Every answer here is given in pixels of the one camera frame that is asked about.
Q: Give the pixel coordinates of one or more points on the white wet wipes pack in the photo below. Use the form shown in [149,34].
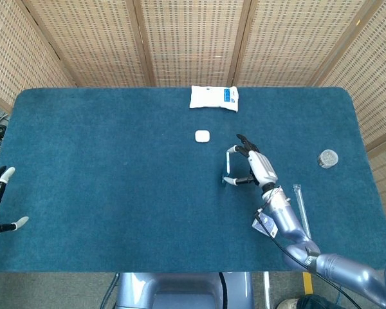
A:
[212,98]

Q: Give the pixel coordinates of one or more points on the dark green trouser leg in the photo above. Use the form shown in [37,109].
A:
[321,303]

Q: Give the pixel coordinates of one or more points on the blue velvet table cloth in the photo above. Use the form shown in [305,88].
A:
[115,193]

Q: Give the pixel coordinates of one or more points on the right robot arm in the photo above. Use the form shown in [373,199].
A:
[286,219]

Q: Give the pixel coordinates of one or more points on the yellow floor strip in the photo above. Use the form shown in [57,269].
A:
[307,283]

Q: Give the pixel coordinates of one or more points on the white table leg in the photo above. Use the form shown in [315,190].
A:
[266,289]

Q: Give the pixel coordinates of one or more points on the black smartphone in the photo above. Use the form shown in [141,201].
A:
[227,164]

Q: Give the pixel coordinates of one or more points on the woven bamboo folding screen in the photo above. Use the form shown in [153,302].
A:
[193,42]

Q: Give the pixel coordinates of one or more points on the white earbuds case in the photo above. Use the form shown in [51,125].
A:
[202,136]

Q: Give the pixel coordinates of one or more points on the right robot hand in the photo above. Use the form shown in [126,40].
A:
[261,167]

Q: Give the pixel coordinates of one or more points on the blue white tissue pack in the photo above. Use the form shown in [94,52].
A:
[270,227]

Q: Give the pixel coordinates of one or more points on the beige shoe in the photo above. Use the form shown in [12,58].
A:
[288,303]

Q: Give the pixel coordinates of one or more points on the silver blue robot torso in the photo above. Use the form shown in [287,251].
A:
[180,289]

